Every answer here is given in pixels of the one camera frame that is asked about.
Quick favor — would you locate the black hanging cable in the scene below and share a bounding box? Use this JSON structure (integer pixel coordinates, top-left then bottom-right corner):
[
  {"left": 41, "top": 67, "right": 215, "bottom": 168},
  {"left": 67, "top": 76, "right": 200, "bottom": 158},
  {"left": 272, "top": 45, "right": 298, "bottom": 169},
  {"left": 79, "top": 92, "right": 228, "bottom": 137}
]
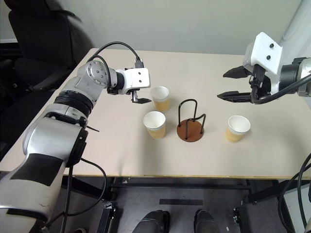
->
[
  {"left": 277, "top": 163, "right": 311, "bottom": 233},
  {"left": 59, "top": 157, "right": 108, "bottom": 233},
  {"left": 297, "top": 152, "right": 311, "bottom": 233}
]

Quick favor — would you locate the black wire cup holder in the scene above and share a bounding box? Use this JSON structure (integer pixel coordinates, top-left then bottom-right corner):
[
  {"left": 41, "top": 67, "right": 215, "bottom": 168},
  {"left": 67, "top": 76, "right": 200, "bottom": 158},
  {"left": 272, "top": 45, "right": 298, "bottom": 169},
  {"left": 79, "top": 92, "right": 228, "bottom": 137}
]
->
[{"left": 176, "top": 98, "right": 207, "bottom": 143}]

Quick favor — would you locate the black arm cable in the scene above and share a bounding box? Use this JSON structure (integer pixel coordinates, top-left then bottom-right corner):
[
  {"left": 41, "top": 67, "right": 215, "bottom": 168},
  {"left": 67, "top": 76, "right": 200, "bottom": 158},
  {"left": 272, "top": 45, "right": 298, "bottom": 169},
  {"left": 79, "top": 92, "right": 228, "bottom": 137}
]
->
[
  {"left": 249, "top": 64, "right": 311, "bottom": 105},
  {"left": 90, "top": 41, "right": 145, "bottom": 69}
]

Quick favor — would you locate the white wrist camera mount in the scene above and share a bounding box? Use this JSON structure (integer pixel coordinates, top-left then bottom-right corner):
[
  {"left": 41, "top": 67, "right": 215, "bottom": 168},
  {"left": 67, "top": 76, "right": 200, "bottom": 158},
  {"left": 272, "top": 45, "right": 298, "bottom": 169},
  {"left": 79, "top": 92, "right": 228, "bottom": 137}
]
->
[
  {"left": 122, "top": 67, "right": 152, "bottom": 96},
  {"left": 242, "top": 32, "right": 284, "bottom": 96}
]

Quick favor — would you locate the tan ribbed paper cup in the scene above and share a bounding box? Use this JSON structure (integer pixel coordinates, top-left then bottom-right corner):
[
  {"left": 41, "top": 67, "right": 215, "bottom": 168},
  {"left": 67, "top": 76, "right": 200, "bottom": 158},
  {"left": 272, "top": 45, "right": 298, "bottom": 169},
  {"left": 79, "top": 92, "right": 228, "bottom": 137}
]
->
[
  {"left": 142, "top": 111, "right": 167, "bottom": 140},
  {"left": 150, "top": 85, "right": 170, "bottom": 113},
  {"left": 225, "top": 115, "right": 251, "bottom": 144}
]

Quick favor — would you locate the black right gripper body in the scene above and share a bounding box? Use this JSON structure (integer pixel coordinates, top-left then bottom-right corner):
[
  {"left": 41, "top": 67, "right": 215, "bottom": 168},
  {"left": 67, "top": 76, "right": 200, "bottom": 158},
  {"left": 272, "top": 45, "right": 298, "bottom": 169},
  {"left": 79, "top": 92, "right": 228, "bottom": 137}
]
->
[{"left": 243, "top": 64, "right": 272, "bottom": 102}]

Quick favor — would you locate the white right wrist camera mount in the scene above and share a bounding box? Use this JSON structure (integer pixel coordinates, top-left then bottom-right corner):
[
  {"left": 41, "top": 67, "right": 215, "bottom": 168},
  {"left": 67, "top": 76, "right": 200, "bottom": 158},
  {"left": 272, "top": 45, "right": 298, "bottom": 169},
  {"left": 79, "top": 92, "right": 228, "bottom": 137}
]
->
[{"left": 242, "top": 32, "right": 284, "bottom": 96}]

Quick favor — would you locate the black metal table frame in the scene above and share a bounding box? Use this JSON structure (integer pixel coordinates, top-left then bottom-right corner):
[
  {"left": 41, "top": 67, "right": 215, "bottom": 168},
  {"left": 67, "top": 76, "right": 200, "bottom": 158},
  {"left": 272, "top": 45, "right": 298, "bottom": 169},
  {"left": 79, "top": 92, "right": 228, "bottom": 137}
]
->
[{"left": 62, "top": 175, "right": 288, "bottom": 205}]

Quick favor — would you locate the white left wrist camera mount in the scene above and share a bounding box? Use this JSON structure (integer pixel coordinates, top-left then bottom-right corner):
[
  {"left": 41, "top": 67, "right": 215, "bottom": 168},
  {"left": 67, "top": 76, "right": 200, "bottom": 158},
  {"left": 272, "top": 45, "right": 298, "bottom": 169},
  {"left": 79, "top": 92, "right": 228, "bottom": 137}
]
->
[{"left": 122, "top": 67, "right": 152, "bottom": 96}]

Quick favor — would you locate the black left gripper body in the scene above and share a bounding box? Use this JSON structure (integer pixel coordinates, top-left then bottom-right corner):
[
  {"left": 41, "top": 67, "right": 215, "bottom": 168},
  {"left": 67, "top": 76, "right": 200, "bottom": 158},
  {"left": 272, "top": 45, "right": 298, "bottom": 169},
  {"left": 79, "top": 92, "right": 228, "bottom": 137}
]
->
[{"left": 128, "top": 88, "right": 140, "bottom": 103}]

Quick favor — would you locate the dark rounded shape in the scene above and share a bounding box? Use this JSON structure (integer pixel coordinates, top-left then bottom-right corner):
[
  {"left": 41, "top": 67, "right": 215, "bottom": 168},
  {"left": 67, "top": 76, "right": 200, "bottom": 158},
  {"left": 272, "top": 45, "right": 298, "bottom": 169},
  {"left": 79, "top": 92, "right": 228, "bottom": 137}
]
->
[
  {"left": 132, "top": 209, "right": 171, "bottom": 233},
  {"left": 193, "top": 209, "right": 222, "bottom": 233}
]

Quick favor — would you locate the black stand foot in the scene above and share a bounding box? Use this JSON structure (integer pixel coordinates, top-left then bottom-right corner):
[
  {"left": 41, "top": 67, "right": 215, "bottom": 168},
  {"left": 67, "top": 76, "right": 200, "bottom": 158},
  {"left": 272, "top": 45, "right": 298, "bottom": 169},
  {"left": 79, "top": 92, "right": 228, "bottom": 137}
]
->
[
  {"left": 99, "top": 201, "right": 118, "bottom": 233},
  {"left": 232, "top": 206, "right": 244, "bottom": 233}
]

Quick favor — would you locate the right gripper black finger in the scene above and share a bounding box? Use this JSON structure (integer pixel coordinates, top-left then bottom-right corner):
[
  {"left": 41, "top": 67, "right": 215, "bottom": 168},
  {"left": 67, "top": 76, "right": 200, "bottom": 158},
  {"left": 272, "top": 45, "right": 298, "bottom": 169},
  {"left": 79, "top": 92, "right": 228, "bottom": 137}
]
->
[
  {"left": 216, "top": 90, "right": 253, "bottom": 103},
  {"left": 223, "top": 66, "right": 251, "bottom": 79}
]

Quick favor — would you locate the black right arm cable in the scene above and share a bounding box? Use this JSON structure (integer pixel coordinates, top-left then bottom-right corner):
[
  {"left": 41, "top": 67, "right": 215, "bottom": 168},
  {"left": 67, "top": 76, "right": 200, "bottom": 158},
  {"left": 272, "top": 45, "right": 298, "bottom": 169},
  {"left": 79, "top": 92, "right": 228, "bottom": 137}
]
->
[{"left": 249, "top": 64, "right": 311, "bottom": 105}]

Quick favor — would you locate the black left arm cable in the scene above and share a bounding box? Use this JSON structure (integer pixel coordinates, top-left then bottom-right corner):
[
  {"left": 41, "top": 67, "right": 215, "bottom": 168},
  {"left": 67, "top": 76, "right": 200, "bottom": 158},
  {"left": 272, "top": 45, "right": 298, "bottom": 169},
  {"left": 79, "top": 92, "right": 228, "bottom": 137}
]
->
[{"left": 90, "top": 41, "right": 145, "bottom": 69}]

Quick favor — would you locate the black office chair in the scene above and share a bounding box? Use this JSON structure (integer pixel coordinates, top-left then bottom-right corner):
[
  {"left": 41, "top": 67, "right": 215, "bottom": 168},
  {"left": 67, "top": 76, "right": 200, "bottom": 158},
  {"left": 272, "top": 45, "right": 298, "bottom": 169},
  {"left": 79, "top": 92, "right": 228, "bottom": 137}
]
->
[{"left": 0, "top": 0, "right": 96, "bottom": 102}]

